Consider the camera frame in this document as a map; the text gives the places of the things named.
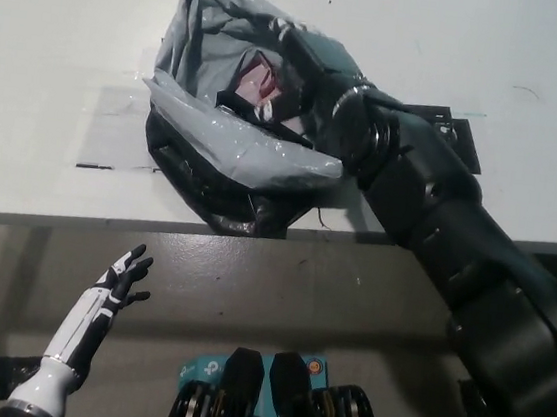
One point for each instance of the pink item inside bag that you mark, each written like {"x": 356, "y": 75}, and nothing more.
{"x": 255, "y": 82}

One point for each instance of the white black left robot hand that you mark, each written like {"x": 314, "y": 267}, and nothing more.
{"x": 95, "y": 313}

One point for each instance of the grey black plastic bag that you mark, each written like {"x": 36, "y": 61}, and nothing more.
{"x": 198, "y": 159}

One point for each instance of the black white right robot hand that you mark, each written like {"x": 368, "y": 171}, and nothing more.
{"x": 320, "y": 67}

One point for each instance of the black robot body teal top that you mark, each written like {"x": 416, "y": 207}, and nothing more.
{"x": 242, "y": 395}

